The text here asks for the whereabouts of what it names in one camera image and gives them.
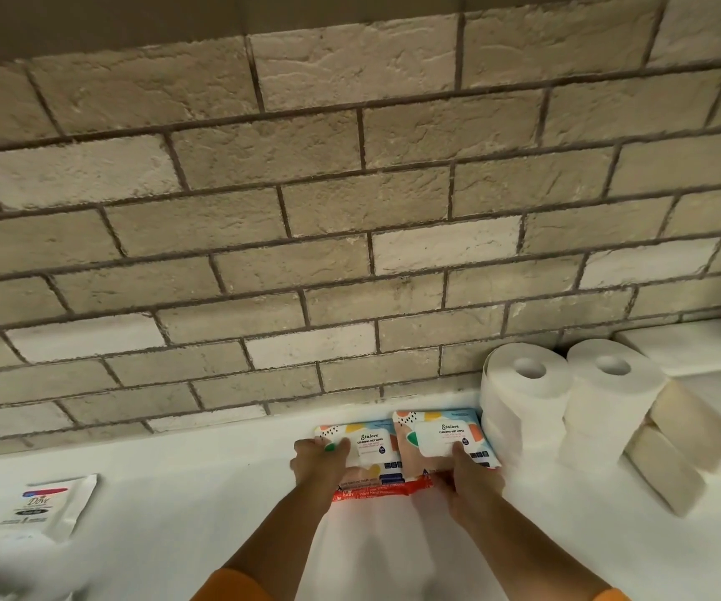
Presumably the person's right hand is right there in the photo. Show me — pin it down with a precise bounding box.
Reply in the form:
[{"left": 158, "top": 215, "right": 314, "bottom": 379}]
[{"left": 446, "top": 443, "right": 508, "bottom": 543}]

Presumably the person's left hand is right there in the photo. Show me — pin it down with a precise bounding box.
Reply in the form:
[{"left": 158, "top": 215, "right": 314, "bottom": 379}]
[{"left": 290, "top": 437, "right": 353, "bottom": 496}]

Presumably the colourful wet wipes packet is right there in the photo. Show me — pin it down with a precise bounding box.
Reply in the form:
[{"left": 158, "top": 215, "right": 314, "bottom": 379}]
[
  {"left": 392, "top": 408, "right": 500, "bottom": 475},
  {"left": 313, "top": 420, "right": 406, "bottom": 489}
]

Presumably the person's right forearm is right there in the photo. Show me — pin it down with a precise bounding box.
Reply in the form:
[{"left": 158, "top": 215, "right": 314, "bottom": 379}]
[{"left": 462, "top": 502, "right": 615, "bottom": 601}]

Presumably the person's left forearm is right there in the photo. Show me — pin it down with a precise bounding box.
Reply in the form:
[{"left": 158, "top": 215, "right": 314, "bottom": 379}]
[{"left": 208, "top": 480, "right": 344, "bottom": 590}]

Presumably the red wet wipes packet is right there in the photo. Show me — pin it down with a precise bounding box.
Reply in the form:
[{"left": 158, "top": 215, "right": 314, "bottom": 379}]
[
  {"left": 403, "top": 469, "right": 455, "bottom": 496},
  {"left": 329, "top": 474, "right": 408, "bottom": 504}
]

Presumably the white toilet paper roll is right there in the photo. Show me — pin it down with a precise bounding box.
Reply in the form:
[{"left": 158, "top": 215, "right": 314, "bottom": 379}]
[
  {"left": 563, "top": 338, "right": 668, "bottom": 435},
  {"left": 482, "top": 418, "right": 567, "bottom": 475},
  {"left": 556, "top": 424, "right": 638, "bottom": 475},
  {"left": 480, "top": 342, "right": 575, "bottom": 435}
]

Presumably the orange left sleeve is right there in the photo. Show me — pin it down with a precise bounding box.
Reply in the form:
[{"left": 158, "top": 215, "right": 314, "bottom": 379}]
[{"left": 190, "top": 568, "right": 275, "bottom": 601}]

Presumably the beige toilet paper roll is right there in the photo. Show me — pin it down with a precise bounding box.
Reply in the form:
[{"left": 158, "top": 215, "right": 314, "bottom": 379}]
[
  {"left": 647, "top": 378, "right": 721, "bottom": 475},
  {"left": 623, "top": 424, "right": 708, "bottom": 518}
]

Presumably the white tissue pack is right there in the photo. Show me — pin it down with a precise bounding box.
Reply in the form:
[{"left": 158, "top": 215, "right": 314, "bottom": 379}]
[{"left": 613, "top": 318, "right": 721, "bottom": 378}]

